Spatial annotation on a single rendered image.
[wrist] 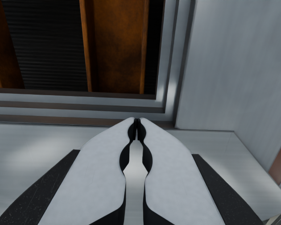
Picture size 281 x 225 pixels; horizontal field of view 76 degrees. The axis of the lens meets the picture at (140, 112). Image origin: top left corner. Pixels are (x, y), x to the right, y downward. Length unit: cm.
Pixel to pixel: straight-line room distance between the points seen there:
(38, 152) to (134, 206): 11
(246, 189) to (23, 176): 21
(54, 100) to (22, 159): 6
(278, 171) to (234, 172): 7
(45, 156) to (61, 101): 5
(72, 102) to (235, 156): 14
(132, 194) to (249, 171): 11
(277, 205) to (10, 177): 26
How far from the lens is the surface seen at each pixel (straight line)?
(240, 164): 18
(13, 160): 19
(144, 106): 15
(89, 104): 16
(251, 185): 21
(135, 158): 16
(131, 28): 28
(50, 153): 17
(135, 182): 18
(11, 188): 22
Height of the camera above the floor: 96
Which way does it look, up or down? 62 degrees down
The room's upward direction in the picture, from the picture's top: 180 degrees clockwise
